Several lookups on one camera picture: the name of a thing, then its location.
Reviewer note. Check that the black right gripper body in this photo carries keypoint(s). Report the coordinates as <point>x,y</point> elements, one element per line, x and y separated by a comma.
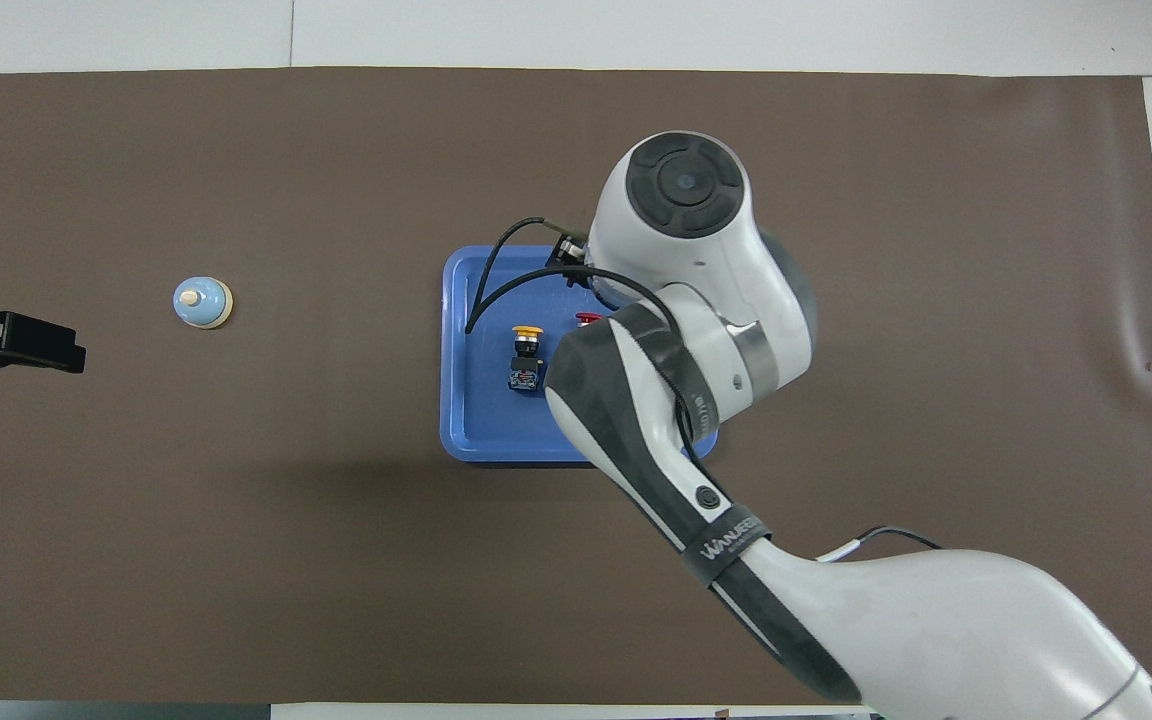
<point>571,255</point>

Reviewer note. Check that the red push button switch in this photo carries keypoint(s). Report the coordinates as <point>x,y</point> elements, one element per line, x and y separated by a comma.
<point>588,319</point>

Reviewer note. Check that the yellow push button switch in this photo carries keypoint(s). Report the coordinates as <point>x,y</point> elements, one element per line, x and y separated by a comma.
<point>526,365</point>

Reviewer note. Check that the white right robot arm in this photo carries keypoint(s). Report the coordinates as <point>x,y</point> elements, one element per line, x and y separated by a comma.
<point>696,260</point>

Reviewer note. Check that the blue plastic tray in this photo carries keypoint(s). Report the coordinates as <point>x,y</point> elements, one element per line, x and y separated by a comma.
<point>491,420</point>

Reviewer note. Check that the brown table mat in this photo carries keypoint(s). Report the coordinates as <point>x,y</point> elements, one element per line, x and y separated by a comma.
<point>236,550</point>

